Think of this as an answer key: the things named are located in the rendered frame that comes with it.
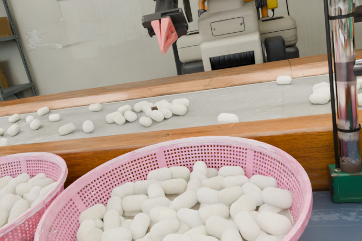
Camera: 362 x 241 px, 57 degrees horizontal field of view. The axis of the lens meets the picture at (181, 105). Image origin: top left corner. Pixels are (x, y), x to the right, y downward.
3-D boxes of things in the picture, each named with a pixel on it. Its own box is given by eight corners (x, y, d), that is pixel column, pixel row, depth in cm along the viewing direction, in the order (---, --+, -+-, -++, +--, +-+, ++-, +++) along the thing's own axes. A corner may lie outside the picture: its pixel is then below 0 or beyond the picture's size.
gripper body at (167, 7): (181, 12, 77) (182, -9, 81) (140, 21, 80) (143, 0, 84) (188, 32, 83) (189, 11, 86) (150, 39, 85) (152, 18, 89)
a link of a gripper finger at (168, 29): (167, 40, 74) (169, 11, 79) (137, 46, 76) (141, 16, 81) (176, 59, 79) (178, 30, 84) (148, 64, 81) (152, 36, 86)
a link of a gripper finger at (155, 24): (178, 39, 73) (179, 8, 78) (147, 44, 75) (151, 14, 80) (186, 58, 78) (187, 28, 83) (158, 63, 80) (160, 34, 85)
